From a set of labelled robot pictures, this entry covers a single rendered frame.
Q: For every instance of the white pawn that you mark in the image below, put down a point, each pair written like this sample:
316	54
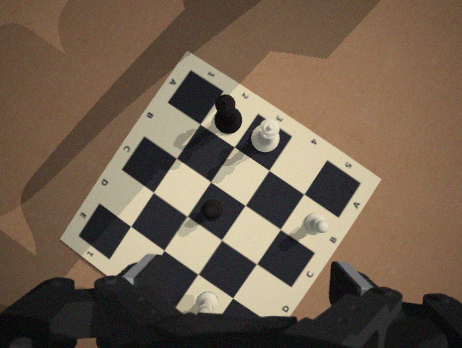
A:
207	302
314	223

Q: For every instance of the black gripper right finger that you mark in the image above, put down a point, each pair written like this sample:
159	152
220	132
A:
361	321

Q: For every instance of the cream and dark blue chessboard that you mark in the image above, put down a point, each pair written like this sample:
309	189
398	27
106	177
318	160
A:
257	257

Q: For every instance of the white chess queen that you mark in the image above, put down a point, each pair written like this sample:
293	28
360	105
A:
265	137

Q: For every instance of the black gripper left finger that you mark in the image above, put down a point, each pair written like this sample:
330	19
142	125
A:
133	312

